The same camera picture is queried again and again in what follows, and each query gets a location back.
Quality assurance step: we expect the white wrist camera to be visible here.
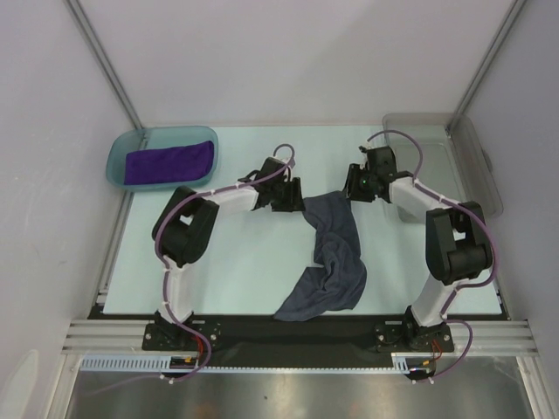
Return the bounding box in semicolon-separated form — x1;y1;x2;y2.
358;145;371;170
273;155;295;182

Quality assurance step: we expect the clear grey plastic bin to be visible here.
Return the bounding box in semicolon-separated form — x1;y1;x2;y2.
383;113;503;218

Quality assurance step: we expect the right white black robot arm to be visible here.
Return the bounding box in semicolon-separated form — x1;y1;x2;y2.
344;146;498;351

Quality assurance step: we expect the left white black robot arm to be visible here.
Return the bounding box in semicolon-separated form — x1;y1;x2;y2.
152;157;305;349

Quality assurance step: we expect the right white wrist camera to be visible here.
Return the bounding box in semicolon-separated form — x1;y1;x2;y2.
358;145;371;170

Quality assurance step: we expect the purple towel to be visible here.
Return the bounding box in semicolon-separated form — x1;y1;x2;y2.
124;141;215;185

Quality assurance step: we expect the light blue cable duct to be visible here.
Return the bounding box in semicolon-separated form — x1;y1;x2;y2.
79;354;433;376

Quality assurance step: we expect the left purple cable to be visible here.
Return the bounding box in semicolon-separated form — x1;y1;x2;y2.
153;143;296;385

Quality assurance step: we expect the aluminium corner post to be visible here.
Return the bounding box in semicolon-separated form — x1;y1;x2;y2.
446;0;528;132
64;0;143;129

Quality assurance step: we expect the teal plastic bin lid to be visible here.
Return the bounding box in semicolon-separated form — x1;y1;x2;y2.
106;126;218;192

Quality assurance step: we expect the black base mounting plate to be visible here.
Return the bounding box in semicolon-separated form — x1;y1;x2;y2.
141;314;454;369

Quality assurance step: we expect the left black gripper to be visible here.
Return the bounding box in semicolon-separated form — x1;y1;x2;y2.
270;176;305;212

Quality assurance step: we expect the dark blue grey towel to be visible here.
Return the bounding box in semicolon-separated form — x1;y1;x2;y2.
273;191;368;322

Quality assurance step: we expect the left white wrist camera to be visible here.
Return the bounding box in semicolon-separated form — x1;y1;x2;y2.
273;155;295;182

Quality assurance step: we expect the left aluminium corner post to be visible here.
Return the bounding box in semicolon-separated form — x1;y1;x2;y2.
64;0;143;129

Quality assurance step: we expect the right aluminium corner post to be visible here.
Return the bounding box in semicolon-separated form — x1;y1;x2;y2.
446;0;528;132

